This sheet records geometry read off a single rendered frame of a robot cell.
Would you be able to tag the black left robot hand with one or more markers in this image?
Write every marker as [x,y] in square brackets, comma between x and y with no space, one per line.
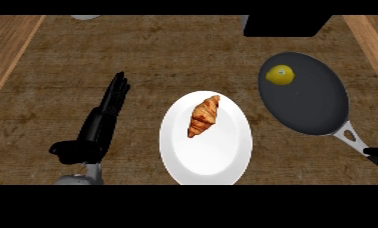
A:
[94,132]

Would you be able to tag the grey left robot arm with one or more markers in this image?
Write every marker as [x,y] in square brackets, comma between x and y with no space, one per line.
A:
[84,176]

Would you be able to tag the white oval plate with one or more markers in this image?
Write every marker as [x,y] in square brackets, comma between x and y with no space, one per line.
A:
[209,153]

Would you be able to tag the yellow lemon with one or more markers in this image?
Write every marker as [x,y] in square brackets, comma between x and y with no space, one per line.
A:
[280,74]

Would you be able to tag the dark grey frying pan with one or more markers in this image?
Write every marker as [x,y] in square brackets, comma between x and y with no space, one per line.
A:
[308,105]

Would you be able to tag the brown croissant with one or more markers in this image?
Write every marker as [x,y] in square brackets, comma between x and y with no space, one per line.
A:
[205,116]

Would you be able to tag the pale grey round object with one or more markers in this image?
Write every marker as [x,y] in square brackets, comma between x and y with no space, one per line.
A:
[85,16]

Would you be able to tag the black appliance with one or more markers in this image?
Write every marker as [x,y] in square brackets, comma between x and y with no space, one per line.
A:
[286,25]

